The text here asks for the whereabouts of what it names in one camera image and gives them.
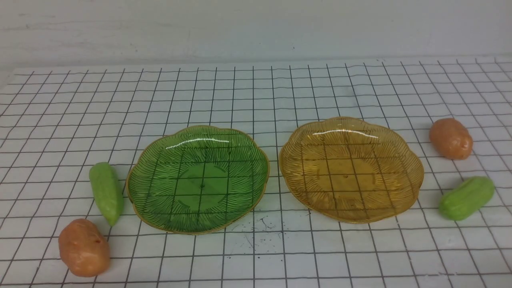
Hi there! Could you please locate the amber plastic plate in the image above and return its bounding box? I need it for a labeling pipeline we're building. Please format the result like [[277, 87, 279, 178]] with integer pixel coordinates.
[[279, 117, 425, 224]]

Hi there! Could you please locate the white grid tablecloth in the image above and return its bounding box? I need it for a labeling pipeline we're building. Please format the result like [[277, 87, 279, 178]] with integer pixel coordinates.
[[1, 57, 511, 288]]

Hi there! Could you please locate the orange potato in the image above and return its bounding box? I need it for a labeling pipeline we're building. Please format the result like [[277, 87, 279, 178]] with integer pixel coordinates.
[[428, 118, 473, 160], [58, 218, 110, 278]]

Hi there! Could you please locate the green gourd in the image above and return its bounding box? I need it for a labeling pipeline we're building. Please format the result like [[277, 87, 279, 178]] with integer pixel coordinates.
[[88, 162, 124, 227], [438, 176, 495, 221]]

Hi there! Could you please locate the green plastic plate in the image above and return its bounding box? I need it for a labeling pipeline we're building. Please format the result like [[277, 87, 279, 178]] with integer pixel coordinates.
[[126, 125, 270, 235]]

